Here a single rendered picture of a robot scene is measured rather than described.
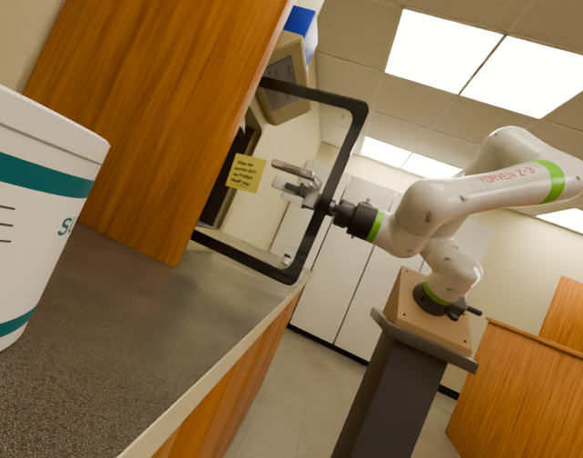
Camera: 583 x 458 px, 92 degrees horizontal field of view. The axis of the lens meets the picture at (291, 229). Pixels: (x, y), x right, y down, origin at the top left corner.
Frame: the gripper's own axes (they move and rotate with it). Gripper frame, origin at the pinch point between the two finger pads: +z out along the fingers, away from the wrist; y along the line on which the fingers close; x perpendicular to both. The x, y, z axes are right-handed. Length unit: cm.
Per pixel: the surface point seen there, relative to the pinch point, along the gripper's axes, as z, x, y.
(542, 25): -75, -145, -78
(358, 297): -73, 45, -293
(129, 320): -4, 26, 50
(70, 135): -3, 12, 63
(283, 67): 8.9, -26.3, 11.8
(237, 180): 5.2, 4.8, 18.7
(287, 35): 8.6, -29.9, 17.8
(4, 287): -3, 21, 62
